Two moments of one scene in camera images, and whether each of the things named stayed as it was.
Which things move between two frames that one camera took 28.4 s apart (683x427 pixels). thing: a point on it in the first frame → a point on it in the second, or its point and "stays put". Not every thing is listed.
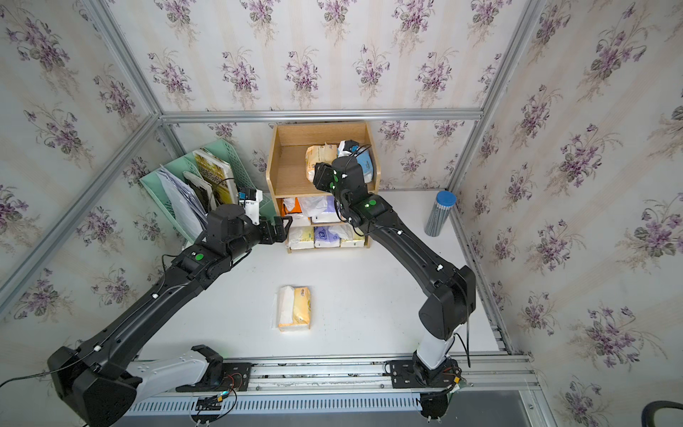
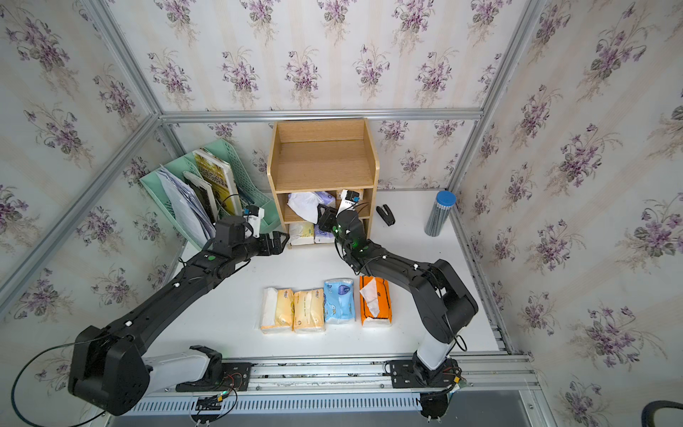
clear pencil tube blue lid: (444, 204) stays put
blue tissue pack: (365, 160) → (339, 302)
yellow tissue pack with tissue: (293, 308) → (277, 310)
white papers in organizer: (187, 205) stays put
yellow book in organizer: (220, 174) stays put
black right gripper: (322, 174) → (326, 218)
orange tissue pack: (296, 208) → (375, 302)
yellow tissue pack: (322, 153) → (309, 310)
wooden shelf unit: (317, 225) stays put
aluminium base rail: (326, 386) stays put
